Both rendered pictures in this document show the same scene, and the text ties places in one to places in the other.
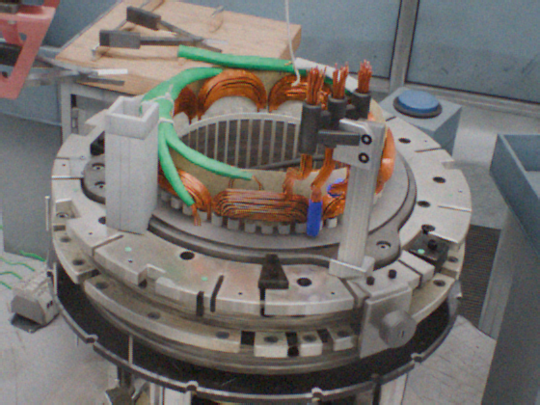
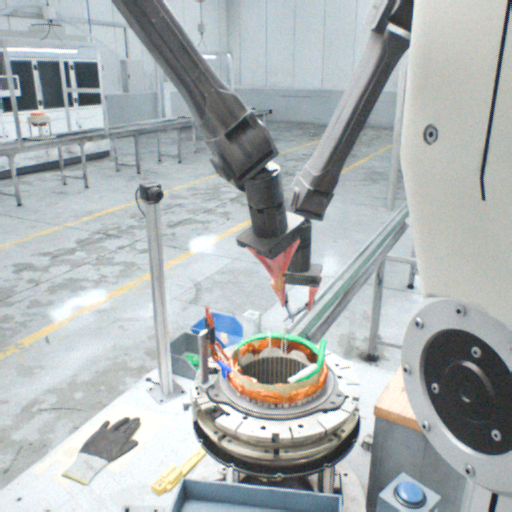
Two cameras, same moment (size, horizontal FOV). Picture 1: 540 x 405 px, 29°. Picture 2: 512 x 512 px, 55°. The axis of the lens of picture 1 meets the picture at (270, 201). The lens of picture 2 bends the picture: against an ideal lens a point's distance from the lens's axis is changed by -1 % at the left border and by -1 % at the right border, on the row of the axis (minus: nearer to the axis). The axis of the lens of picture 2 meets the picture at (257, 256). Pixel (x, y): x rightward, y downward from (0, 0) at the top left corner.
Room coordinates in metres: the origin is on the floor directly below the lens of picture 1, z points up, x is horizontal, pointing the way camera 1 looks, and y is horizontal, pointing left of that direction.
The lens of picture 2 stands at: (0.90, -0.77, 1.66)
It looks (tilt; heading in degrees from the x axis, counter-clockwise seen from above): 21 degrees down; 108
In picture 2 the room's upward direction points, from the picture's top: straight up
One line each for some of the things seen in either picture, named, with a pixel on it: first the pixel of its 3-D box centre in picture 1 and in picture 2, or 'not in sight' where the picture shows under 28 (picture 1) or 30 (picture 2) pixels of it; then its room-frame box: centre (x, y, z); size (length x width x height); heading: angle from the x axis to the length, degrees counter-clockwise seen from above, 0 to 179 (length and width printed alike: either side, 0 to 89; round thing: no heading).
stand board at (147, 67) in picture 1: (184, 50); (436, 399); (0.98, 0.10, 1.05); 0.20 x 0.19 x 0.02; 76
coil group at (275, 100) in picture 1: (304, 100); not in sight; (0.75, -0.02, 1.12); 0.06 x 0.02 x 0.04; 75
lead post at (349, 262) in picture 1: (361, 200); (205, 361); (0.56, -0.06, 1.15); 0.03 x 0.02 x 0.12; 67
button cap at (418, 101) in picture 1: (418, 100); (410, 492); (0.94, -0.14, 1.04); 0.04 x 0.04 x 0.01
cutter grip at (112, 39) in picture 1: (120, 39); not in sight; (0.92, 0.16, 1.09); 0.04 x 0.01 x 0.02; 91
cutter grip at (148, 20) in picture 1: (143, 18); not in sight; (0.98, 0.15, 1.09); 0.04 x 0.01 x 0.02; 61
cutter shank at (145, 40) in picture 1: (171, 41); not in sight; (0.93, 0.11, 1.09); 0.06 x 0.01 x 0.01; 101
